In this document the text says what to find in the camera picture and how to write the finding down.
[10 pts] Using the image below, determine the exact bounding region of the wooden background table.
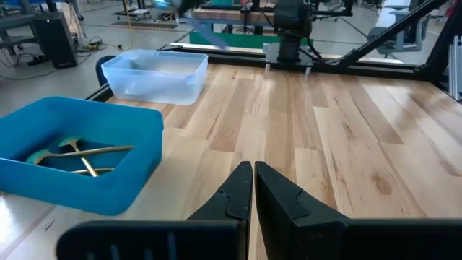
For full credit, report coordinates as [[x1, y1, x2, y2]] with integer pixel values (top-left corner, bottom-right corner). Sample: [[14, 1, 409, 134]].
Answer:
[[191, 6, 282, 23]]

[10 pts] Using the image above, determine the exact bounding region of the grey office chair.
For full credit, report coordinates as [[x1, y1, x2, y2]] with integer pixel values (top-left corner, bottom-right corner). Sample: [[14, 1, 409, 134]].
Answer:
[[367, 0, 432, 59]]

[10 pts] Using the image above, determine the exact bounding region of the clear plastic bin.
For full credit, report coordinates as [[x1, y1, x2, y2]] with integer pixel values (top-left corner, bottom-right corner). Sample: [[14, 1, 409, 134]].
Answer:
[[100, 49, 209, 106]]

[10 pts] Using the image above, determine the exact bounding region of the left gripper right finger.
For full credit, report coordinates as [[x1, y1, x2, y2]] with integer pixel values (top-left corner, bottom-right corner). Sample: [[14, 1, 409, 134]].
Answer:
[[255, 161, 462, 260]]

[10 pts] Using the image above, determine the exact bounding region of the black metal table frame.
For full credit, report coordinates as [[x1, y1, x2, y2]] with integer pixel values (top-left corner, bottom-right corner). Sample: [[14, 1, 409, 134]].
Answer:
[[86, 0, 462, 102]]

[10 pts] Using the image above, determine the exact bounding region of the black floor cable cover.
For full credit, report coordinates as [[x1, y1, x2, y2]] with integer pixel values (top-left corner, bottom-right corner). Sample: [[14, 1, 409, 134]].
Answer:
[[110, 21, 180, 33]]

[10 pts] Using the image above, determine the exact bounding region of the lavender handled silver spoon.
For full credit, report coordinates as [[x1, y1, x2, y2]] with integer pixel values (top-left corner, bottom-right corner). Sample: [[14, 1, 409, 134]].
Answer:
[[182, 16, 231, 51]]

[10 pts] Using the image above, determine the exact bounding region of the blue plastic bin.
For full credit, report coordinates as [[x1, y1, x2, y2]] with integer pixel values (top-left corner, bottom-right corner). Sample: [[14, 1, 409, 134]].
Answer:
[[0, 95, 165, 217]]

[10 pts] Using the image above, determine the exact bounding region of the black computer tower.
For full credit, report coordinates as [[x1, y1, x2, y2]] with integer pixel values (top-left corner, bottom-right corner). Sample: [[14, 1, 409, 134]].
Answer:
[[32, 10, 79, 69]]

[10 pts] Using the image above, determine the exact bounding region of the silver aluminium extrusion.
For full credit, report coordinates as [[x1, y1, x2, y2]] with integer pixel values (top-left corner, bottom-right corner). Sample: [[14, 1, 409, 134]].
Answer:
[[448, 34, 462, 102]]

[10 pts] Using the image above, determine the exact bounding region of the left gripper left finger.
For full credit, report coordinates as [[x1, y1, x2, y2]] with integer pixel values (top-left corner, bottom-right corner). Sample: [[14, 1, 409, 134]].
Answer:
[[56, 161, 253, 260]]

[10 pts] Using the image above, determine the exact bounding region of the green panel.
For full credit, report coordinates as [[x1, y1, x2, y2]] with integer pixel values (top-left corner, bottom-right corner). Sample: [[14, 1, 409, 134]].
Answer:
[[189, 30, 311, 50]]

